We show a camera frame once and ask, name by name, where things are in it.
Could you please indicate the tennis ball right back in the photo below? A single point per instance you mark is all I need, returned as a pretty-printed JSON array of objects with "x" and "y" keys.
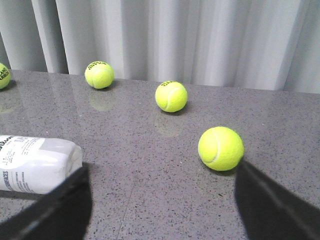
[{"x": 171, "y": 96}]

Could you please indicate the tennis ball plain near right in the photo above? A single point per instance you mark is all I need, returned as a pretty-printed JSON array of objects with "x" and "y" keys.
[{"x": 220, "y": 148}]

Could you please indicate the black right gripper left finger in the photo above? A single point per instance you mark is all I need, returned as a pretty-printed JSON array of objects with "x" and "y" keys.
[{"x": 62, "y": 214}]

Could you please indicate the tennis ball middle back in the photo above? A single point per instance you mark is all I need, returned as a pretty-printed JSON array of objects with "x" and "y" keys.
[{"x": 99, "y": 75}]

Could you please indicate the tennis ball Roland Garros print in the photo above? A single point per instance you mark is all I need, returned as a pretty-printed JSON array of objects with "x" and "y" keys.
[{"x": 5, "y": 76}]

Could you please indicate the white pleated curtain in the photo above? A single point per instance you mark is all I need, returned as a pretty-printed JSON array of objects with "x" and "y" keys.
[{"x": 256, "y": 44}]

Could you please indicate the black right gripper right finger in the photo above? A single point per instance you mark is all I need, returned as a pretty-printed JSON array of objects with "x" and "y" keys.
[{"x": 269, "y": 211}]

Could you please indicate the white blue tennis ball can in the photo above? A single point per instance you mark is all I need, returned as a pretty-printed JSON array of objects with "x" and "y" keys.
[{"x": 36, "y": 165}]

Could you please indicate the tennis ball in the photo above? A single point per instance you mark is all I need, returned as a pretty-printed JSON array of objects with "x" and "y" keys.
[
  {"x": 171, "y": 96},
  {"x": 99, "y": 75}
]

